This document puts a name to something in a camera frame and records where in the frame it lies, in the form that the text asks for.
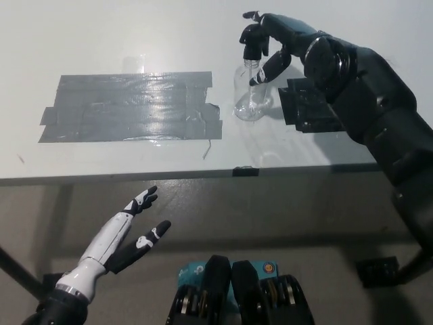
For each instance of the black tape patch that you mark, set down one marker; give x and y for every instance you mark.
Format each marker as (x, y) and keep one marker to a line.
(304, 108)

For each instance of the black trigger spray lid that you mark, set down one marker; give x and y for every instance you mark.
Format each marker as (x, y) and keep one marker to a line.
(253, 42)

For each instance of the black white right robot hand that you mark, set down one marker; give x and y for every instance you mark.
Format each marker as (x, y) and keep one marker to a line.
(291, 34)

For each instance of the black teal robot torso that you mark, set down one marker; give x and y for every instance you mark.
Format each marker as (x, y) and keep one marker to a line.
(236, 294)

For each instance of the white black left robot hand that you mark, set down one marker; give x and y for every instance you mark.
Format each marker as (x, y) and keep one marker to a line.
(108, 243)

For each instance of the black diagonal table leg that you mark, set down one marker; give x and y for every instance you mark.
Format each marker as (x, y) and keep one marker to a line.
(20, 271)
(411, 265)

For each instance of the grey duct tape patch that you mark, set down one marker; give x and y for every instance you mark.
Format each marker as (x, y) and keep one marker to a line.
(135, 108)

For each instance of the small black tape strip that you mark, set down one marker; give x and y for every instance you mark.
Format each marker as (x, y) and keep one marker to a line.
(245, 171)

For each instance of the clear plastic spray bottle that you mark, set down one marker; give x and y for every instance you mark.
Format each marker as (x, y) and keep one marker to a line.
(247, 98)

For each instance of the grey tape strand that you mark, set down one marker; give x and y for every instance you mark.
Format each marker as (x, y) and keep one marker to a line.
(207, 150)

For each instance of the black table foot plate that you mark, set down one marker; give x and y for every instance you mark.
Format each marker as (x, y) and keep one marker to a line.
(377, 271)
(52, 281)

